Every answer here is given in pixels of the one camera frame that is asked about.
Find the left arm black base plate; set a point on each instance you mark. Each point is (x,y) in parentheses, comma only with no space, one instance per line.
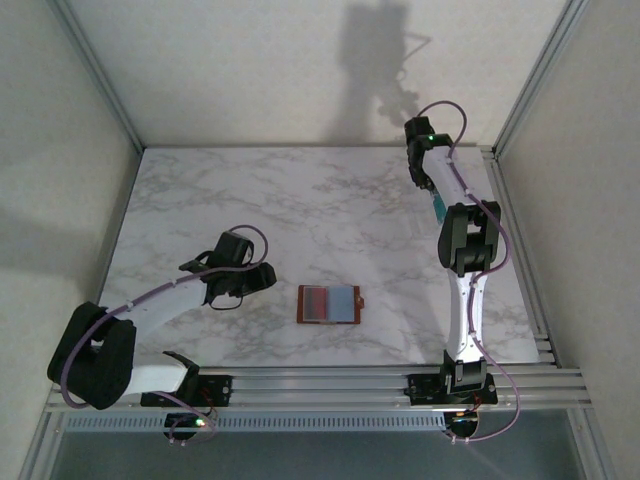
(220,387)

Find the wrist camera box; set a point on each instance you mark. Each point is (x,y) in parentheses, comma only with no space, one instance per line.
(417,127)
(234,247)

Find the aluminium frame post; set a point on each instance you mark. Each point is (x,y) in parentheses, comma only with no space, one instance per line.
(101,75)
(537,75)

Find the aluminium side rail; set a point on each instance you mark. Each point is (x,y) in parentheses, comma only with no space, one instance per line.
(503,190)

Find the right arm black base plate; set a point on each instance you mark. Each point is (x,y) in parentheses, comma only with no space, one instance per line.
(425,390)

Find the aluminium frame leg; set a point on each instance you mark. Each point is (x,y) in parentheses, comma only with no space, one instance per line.
(590,445)
(45,445)

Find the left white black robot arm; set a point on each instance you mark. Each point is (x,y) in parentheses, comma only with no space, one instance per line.
(165,305)

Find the brown leather card holder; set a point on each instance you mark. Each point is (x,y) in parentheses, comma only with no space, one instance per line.
(342,305)

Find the round black controller board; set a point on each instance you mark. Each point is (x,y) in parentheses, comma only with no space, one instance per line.
(462,422)
(182,425)

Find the aluminium frame rails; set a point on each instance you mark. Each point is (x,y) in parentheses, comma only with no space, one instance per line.
(320,387)

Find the red credit card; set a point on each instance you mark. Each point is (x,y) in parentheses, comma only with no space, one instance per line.
(307,305)

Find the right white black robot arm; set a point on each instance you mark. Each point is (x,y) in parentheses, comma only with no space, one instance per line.
(462,320)

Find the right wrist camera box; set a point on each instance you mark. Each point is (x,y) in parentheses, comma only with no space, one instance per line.
(417,127)

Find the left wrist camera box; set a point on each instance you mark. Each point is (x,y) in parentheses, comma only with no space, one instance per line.
(234,247)

